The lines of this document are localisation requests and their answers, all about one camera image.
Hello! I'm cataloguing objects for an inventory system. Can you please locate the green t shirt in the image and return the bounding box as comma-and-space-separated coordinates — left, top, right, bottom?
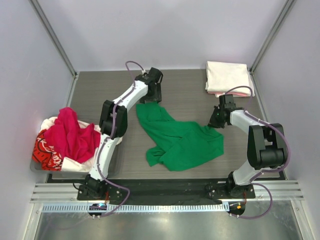
136, 102, 224, 172

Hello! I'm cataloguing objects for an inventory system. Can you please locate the clear plastic bin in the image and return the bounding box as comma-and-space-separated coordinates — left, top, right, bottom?
29, 115, 128, 178

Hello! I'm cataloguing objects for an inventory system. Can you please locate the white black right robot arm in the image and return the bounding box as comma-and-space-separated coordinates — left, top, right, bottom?
206, 94, 288, 200

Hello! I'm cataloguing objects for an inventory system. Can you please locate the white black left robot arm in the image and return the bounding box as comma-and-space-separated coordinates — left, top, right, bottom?
77, 67, 163, 200

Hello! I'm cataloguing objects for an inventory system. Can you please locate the folded pink t shirt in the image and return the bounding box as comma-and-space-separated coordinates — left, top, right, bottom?
207, 91, 251, 98

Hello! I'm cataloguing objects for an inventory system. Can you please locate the folded white t shirt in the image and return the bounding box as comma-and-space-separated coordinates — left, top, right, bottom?
205, 61, 255, 97

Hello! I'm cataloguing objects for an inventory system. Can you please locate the magenta red t shirt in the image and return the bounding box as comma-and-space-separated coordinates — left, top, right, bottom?
44, 107, 101, 164

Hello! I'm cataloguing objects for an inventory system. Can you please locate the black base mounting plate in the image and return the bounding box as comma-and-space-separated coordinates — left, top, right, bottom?
47, 173, 287, 206

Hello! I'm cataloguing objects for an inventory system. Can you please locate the white t shirt in bin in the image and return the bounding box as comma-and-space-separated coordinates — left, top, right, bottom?
32, 117, 95, 173

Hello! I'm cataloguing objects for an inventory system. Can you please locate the red printed t shirt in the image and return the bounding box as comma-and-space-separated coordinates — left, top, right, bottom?
31, 129, 63, 171

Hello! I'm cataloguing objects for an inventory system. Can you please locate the slotted grey cable duct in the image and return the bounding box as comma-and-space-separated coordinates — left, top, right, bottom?
42, 202, 230, 213

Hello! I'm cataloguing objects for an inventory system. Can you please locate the right aluminium frame post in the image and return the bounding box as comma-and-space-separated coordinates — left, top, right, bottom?
249, 0, 297, 76

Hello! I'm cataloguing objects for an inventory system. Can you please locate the aluminium frame post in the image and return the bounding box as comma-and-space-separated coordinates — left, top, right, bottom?
28, 0, 77, 79
249, 0, 297, 76

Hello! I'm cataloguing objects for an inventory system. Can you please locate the left aluminium frame post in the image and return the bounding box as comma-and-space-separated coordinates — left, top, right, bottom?
28, 0, 77, 79

